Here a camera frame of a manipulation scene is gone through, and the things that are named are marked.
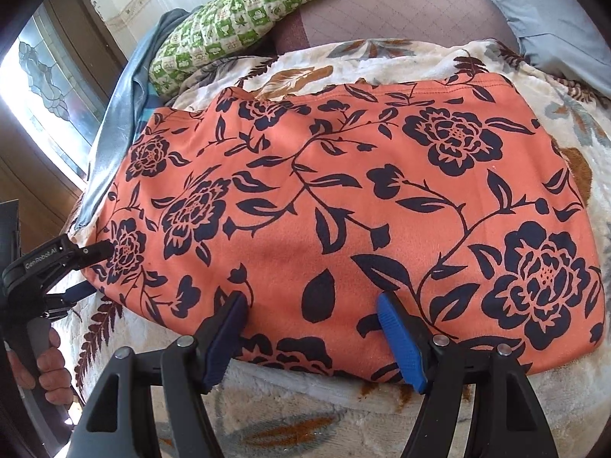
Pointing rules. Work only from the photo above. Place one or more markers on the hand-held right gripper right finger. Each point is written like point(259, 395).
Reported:
point(403, 343)

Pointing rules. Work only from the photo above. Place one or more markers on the person's left hand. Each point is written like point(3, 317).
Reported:
point(52, 372)

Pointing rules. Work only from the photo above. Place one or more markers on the orange floral shirt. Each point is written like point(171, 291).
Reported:
point(334, 219)

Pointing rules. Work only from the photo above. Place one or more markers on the blue-grey pillow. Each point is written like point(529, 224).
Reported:
point(549, 14)

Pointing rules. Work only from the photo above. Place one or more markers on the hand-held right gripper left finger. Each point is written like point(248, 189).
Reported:
point(224, 343)

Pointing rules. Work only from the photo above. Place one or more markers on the pink quilted sofa cushion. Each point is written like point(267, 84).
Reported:
point(405, 9)

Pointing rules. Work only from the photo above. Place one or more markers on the wooden door with stained glass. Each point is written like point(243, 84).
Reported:
point(28, 171)

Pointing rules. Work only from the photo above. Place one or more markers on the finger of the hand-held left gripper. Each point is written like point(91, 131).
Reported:
point(93, 253)
point(71, 296)

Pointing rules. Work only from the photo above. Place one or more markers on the green checked pillow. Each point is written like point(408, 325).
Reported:
point(229, 24)

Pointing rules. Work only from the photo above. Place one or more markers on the light blue cloth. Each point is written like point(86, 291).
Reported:
point(119, 114)

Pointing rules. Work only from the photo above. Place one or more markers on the leaf print blanket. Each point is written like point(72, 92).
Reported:
point(296, 420)

